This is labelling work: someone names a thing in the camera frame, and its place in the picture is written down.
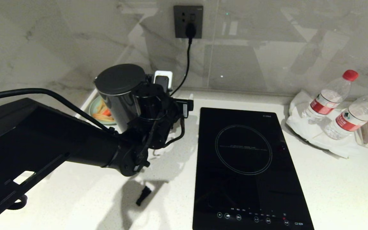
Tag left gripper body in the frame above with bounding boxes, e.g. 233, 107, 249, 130
132, 82, 194, 126

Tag black electric kettle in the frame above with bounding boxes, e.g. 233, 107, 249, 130
94, 64, 147, 132

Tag orange vegetable sticks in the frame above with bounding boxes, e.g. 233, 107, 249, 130
93, 99, 114, 122

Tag green plate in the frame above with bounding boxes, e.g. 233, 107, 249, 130
88, 96, 118, 126

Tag white tray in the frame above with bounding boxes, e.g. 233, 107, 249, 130
75, 88, 120, 129

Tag black power plug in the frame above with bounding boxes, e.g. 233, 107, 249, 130
185, 23, 197, 39

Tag small black wedge piece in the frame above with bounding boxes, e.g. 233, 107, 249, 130
135, 186, 152, 207

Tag black induction cooktop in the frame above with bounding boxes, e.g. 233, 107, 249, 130
192, 107, 315, 230

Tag white cloth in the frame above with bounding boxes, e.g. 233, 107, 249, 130
285, 90, 365, 159

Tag red cap water bottle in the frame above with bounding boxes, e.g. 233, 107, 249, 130
302, 69, 359, 124
324, 87, 368, 141

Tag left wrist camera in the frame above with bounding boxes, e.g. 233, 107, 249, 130
146, 71, 173, 94

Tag black power cord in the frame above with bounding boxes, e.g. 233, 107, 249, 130
170, 38, 193, 97

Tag dark grey wall outlet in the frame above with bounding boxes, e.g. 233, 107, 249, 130
173, 5, 204, 39

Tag black cable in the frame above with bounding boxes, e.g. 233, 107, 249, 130
0, 88, 116, 133

